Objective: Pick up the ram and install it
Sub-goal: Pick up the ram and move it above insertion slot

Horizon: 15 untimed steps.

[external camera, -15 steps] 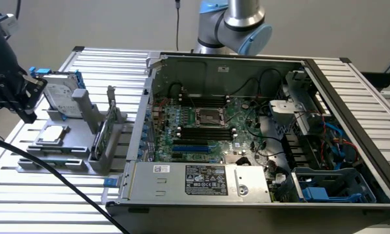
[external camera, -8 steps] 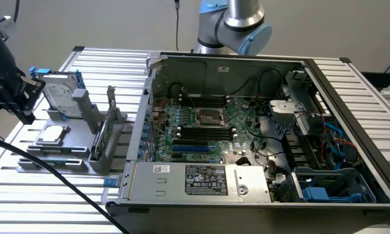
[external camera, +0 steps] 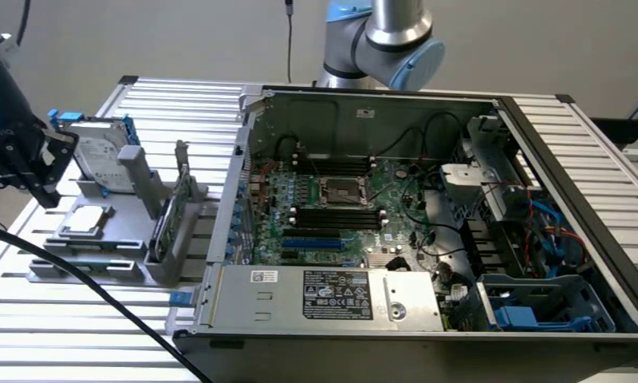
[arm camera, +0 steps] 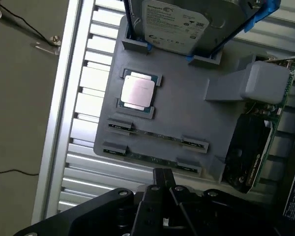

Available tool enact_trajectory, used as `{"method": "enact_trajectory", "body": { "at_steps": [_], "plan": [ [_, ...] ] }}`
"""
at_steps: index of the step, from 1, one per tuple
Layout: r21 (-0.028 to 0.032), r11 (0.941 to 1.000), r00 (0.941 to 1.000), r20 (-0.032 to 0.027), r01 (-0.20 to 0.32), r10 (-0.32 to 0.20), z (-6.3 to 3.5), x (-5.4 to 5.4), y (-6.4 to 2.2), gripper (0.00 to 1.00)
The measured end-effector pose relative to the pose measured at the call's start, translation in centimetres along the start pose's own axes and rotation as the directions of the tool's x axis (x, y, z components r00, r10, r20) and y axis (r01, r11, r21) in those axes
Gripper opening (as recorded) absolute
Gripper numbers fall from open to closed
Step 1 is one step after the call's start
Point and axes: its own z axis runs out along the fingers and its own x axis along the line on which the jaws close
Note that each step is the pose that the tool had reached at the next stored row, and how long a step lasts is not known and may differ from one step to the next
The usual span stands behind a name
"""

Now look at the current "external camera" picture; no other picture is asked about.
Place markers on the coin cell battery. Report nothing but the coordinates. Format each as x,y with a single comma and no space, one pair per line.
402,173

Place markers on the blue case latch tab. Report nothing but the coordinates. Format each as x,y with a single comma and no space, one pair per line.
179,299

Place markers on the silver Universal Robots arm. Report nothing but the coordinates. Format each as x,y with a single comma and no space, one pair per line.
398,24

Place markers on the silver CPU chip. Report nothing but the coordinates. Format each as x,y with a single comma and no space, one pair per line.
87,218

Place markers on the black RAM slot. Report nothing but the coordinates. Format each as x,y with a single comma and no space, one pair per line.
331,165
337,226
337,221
331,161
331,170
337,215
337,210
331,156

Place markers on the silver chipset heat sink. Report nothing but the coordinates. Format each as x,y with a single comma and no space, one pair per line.
385,257

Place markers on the hard disk with blue carrier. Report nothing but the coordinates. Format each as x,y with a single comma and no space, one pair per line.
102,155

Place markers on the green graphics card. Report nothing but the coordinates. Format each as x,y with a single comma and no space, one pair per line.
171,215

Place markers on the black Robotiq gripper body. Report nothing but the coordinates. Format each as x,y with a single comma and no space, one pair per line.
5,99

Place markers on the metal disk bay cage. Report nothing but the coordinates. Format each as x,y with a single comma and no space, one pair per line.
483,175

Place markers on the green motherboard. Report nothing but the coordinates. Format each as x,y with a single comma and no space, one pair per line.
398,199

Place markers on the CPU socket with metal frame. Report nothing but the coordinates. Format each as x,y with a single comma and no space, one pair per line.
341,191

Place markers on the blue expansion slot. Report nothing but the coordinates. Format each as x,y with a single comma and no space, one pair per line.
313,242

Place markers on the black expansion slot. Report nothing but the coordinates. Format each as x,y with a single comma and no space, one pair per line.
313,234

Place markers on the grey parts rack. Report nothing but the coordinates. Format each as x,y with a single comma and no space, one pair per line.
129,223

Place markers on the black open PC case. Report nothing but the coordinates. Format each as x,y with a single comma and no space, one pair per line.
590,247

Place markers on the black table end cap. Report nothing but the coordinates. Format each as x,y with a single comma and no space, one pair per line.
565,99
127,80

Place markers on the blue plastic disk bay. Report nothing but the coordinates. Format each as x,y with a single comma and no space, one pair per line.
574,295

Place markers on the silver power supply unit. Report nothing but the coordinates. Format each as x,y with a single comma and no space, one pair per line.
275,297

